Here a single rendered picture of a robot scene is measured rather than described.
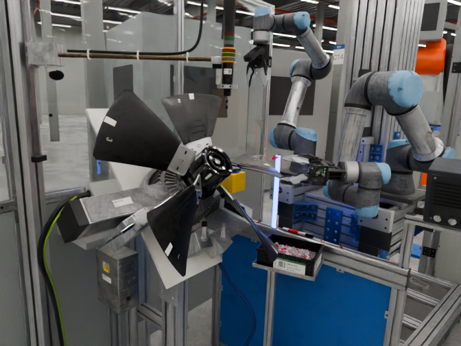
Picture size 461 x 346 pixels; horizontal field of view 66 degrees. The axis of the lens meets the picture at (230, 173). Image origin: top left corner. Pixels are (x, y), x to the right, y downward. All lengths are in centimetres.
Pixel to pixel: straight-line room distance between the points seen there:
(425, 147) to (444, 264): 153
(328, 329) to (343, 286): 22
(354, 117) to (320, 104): 452
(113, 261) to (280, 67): 436
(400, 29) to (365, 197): 90
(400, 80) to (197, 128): 68
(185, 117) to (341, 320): 101
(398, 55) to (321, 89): 405
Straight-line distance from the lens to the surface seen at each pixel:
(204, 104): 133
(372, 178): 129
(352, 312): 157
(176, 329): 143
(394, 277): 142
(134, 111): 108
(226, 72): 119
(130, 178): 127
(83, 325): 199
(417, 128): 144
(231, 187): 164
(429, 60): 507
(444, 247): 289
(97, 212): 102
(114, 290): 144
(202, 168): 109
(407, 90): 130
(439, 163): 128
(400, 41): 191
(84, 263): 184
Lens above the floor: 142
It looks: 12 degrees down
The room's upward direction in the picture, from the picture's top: 2 degrees clockwise
